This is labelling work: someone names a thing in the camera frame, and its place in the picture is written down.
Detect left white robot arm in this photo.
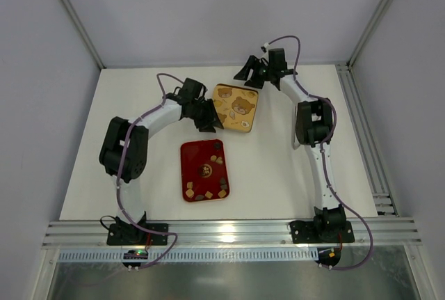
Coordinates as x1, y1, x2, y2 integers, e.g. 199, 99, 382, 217
99, 78, 223, 246

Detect aluminium mounting rail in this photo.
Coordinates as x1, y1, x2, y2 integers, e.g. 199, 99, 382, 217
42, 217, 421, 264

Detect silver tin lid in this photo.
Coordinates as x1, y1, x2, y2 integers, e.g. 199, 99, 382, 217
212, 84, 259, 133

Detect tan square chocolate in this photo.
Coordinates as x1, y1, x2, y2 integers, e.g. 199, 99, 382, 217
185, 189, 194, 198

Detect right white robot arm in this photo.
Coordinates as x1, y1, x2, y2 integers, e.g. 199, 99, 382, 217
234, 48, 355, 244

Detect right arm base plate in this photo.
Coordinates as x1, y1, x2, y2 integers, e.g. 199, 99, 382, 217
289, 220, 355, 244

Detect silver metal tongs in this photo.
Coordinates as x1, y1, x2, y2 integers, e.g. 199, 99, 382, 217
291, 105, 300, 150

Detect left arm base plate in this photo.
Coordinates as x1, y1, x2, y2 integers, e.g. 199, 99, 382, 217
106, 222, 168, 246

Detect red rectangular tray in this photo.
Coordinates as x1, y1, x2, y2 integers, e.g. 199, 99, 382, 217
180, 139, 230, 203

